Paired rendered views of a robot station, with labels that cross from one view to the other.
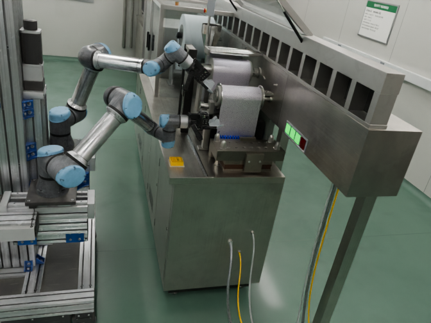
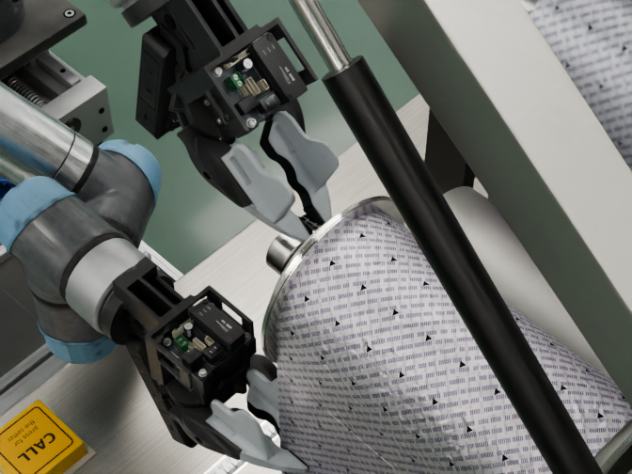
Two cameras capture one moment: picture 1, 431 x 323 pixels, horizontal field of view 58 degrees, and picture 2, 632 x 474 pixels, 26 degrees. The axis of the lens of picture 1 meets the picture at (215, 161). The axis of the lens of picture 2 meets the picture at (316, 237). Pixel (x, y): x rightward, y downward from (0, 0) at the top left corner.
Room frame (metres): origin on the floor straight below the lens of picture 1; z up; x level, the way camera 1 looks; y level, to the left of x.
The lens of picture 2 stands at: (1.88, -0.48, 2.06)
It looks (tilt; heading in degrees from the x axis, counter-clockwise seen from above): 52 degrees down; 63
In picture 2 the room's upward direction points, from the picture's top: straight up
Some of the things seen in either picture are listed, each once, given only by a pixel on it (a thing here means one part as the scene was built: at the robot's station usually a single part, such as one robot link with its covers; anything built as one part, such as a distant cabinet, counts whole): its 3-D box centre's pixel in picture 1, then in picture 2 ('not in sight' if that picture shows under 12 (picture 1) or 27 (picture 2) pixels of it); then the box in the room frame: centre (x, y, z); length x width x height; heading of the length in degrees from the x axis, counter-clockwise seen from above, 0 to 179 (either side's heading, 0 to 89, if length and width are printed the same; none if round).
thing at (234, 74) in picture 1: (229, 104); (558, 341); (2.32, -0.03, 1.16); 0.39 x 0.23 x 0.51; 18
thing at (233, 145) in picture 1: (247, 149); not in sight; (2.04, -0.17, 1.00); 0.40 x 0.16 x 0.06; 108
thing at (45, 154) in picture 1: (51, 160); not in sight; (1.61, 0.76, 0.98); 0.13 x 0.12 x 0.14; 52
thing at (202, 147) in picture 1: (204, 125); not in sight; (2.18, 0.09, 1.05); 0.06 x 0.05 x 0.31; 108
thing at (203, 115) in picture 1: (197, 120); (180, 339); (2.07, 0.13, 1.12); 0.12 x 0.08 x 0.09; 108
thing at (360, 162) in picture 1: (254, 65); not in sight; (2.92, -0.17, 1.29); 3.10 x 0.28 x 0.30; 18
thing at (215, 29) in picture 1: (211, 29); not in sight; (2.88, 0.17, 1.50); 0.14 x 0.14 x 0.06
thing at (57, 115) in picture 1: (60, 120); not in sight; (2.09, 0.93, 0.98); 0.13 x 0.12 x 0.14; 169
